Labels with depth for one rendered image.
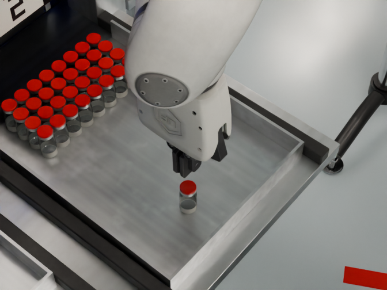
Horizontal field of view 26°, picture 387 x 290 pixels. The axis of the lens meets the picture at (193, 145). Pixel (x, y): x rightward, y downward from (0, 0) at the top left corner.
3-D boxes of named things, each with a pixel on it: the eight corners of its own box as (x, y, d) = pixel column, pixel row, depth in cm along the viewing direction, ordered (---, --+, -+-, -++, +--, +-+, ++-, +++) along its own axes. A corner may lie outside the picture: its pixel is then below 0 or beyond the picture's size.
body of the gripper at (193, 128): (121, 57, 84) (129, 127, 93) (199, 106, 80) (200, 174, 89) (169, 16, 88) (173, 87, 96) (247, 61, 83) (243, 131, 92)
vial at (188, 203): (175, 208, 105) (175, 189, 102) (186, 197, 106) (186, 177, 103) (189, 217, 104) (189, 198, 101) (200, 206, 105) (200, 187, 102)
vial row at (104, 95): (37, 152, 110) (32, 131, 107) (131, 75, 119) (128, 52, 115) (49, 161, 110) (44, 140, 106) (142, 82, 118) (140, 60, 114)
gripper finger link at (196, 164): (177, 141, 92) (179, 176, 98) (200, 156, 91) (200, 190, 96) (196, 123, 94) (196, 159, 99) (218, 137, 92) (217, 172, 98)
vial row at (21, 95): (3, 126, 113) (-4, 105, 109) (96, 52, 121) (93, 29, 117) (14, 135, 112) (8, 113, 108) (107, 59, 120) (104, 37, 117)
